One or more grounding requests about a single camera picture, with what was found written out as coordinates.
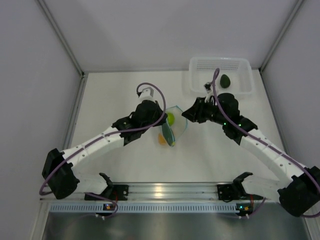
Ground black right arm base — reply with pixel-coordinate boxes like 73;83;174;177
217;172;253;203

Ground white slotted cable duct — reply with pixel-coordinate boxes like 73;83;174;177
49;202;251;214

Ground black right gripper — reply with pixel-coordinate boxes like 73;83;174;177
182;96;227;126

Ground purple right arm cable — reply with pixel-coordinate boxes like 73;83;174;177
211;67;320;218

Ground aluminium mounting rail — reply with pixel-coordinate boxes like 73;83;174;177
39;181;311;202

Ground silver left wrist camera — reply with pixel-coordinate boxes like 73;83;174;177
138;87;154;102

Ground white perforated plastic basket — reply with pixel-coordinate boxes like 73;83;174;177
188;57;255;100

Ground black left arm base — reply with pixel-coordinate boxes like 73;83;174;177
99;173;129;202

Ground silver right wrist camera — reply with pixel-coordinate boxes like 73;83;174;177
204;82;215;103

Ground green fake cucumber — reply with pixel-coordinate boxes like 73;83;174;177
161;119;176;147

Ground orange fake fruit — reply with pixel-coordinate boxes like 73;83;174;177
157;133;167;146

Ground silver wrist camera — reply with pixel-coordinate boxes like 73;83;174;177
204;82;215;103
138;87;154;102

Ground light green fake lime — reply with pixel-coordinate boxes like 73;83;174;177
166;112;175;126

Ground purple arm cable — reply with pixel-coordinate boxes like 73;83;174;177
38;82;166;196
211;67;320;218

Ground clear zip bag blue seal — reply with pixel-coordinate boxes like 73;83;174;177
159;105;188;147

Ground dark green fake avocado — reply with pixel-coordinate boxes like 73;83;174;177
219;74;231;89

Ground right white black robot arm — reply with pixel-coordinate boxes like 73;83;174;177
181;93;320;217

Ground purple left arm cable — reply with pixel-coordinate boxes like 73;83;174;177
38;82;166;196

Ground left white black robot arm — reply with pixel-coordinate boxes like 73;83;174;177
42;100;167;200

